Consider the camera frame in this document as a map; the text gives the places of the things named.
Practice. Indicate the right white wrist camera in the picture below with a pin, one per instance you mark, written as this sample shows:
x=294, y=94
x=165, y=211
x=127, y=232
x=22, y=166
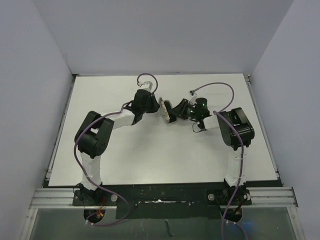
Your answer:
x=192, y=97

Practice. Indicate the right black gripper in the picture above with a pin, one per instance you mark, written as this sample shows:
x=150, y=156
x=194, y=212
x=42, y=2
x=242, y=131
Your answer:
x=179, y=111

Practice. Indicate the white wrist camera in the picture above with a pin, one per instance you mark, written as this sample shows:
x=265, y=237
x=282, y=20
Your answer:
x=192, y=97
x=146, y=86

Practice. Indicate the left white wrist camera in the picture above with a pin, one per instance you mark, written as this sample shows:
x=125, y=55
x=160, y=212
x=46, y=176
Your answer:
x=146, y=86

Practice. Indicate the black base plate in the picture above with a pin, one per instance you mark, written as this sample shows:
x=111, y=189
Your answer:
x=163, y=201

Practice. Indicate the map print glasses case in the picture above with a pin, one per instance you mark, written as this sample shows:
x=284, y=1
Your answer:
x=166, y=111

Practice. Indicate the aluminium rail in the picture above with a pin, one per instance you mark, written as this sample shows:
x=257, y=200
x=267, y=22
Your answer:
x=261, y=197

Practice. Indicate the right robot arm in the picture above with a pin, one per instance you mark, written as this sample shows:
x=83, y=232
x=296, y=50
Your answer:
x=236, y=130

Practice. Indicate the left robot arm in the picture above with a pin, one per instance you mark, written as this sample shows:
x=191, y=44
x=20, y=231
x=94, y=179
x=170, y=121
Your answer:
x=93, y=136

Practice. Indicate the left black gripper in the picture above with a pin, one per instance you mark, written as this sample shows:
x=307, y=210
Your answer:
x=155, y=105

